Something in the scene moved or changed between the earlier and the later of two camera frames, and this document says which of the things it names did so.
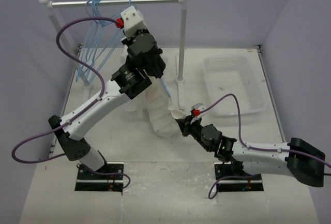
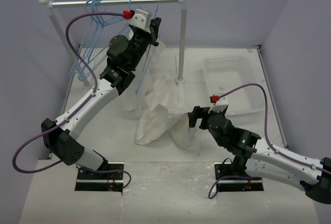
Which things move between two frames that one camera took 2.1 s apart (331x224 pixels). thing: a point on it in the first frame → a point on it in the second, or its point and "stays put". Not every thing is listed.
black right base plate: [246, 184] stays put
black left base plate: [87, 181] stays put
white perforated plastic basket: [233, 74] stays put
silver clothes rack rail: [117, 1] stays put
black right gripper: [185, 124] → [197, 111]
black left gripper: [129, 41] → [155, 24]
